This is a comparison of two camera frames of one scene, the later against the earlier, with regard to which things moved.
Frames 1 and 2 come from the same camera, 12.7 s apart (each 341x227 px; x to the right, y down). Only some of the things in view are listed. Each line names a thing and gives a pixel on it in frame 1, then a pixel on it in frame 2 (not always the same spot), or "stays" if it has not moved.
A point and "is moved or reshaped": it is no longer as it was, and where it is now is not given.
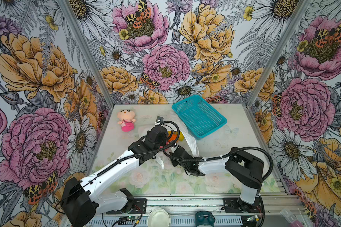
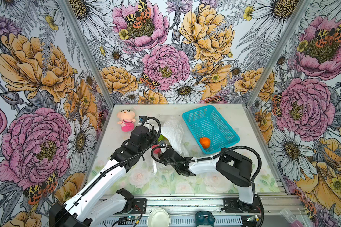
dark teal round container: (204, 218) stays
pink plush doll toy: (126, 117) stays
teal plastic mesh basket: (201, 117) is moved or reshaped
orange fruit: (173, 136) → (205, 142)
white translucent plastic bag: (178, 133) is moved or reshaped
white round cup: (158, 217) stays
